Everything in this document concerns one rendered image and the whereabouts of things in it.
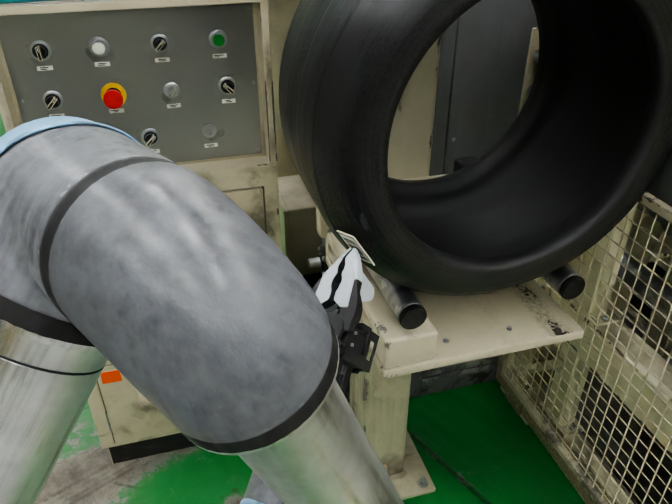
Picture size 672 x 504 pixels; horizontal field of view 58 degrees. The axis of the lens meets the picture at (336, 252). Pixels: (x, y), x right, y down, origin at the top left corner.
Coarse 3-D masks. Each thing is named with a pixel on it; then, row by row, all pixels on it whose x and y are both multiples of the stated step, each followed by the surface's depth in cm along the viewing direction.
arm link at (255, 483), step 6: (252, 474) 72; (252, 480) 72; (258, 480) 71; (252, 486) 71; (258, 486) 70; (264, 486) 70; (246, 492) 72; (252, 492) 70; (258, 492) 70; (264, 492) 69; (270, 492) 69; (246, 498) 71; (252, 498) 70; (258, 498) 69; (264, 498) 69; (270, 498) 69; (276, 498) 69
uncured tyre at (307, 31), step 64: (320, 0) 79; (384, 0) 68; (448, 0) 68; (576, 0) 101; (640, 0) 74; (320, 64) 74; (384, 64) 70; (576, 64) 107; (640, 64) 95; (320, 128) 75; (384, 128) 74; (512, 128) 115; (576, 128) 110; (640, 128) 97; (320, 192) 81; (384, 192) 78; (448, 192) 115; (512, 192) 115; (576, 192) 106; (640, 192) 92; (384, 256) 85; (448, 256) 89; (512, 256) 93; (576, 256) 95
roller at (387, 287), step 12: (372, 276) 103; (384, 288) 98; (396, 288) 96; (408, 288) 96; (396, 300) 94; (408, 300) 93; (396, 312) 93; (408, 312) 92; (420, 312) 92; (408, 324) 93; (420, 324) 94
